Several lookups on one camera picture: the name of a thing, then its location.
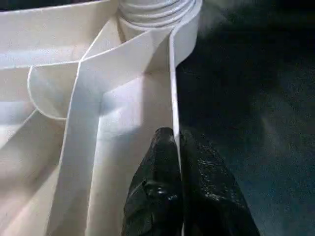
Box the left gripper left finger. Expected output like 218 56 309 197
123 126 184 236

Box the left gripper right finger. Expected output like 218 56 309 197
178 130 261 236

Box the white plastic table top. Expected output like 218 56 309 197
0 0 205 236

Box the white plastic table leg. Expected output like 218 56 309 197
118 0 197 31

